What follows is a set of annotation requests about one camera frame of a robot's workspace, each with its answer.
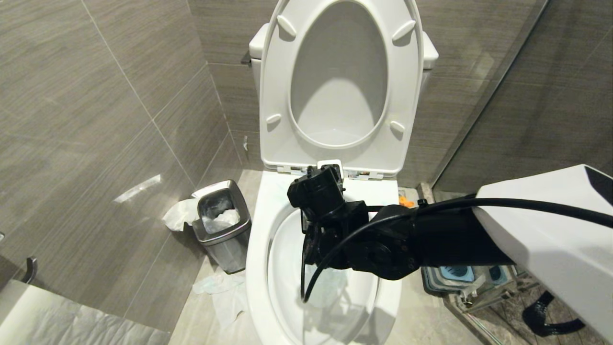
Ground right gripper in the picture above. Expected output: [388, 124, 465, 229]
[301, 200, 370, 269]

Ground white toilet bowl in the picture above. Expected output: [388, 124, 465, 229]
[245, 170, 403, 345]

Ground white toilet seat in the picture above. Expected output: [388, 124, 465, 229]
[260, 0, 425, 179]

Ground white toilet lid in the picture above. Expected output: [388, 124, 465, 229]
[290, 0, 388, 147]

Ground white toilet tank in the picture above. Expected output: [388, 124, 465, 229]
[249, 23, 439, 99]

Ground stainless steel trash bin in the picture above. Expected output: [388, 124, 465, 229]
[192, 180, 252, 275]

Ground white tissue paper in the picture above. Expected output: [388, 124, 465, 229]
[192, 272, 250, 332]

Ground white trash bin liner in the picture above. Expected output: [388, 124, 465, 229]
[161, 180, 241, 234]

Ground glass shower panel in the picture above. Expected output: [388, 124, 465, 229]
[430, 0, 613, 345]

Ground white marble countertop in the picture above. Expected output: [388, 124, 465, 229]
[0, 279, 171, 345]

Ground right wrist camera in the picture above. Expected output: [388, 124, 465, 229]
[287, 160, 347, 222]

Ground black cable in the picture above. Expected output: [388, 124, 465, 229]
[300, 197, 613, 303]

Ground black hose loop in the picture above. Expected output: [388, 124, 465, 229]
[522, 290, 586, 337]

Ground metal wall hook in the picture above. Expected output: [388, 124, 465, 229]
[21, 256, 38, 285]

